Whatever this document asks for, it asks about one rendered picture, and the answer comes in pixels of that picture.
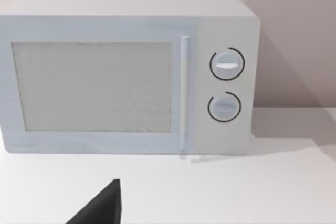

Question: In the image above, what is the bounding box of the large pale microwave knob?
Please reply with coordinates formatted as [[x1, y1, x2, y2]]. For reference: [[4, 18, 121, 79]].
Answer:
[[212, 51, 242, 78]]

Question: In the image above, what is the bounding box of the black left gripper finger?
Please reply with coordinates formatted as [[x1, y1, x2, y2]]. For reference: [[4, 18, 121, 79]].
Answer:
[[65, 178, 122, 224]]

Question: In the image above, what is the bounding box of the pale microwave oven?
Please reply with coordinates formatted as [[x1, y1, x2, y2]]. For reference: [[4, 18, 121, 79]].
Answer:
[[0, 0, 261, 156]]

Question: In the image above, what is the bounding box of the small pale microwave knob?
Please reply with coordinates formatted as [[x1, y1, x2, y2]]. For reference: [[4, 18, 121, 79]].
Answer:
[[211, 95, 236, 119]]

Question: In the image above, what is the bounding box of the pale microwave door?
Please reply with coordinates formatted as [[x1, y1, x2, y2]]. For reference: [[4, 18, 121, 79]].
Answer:
[[0, 15, 198, 154]]

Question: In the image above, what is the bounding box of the pale microwave door handle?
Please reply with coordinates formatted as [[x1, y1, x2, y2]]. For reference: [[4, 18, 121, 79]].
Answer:
[[180, 35, 190, 152]]

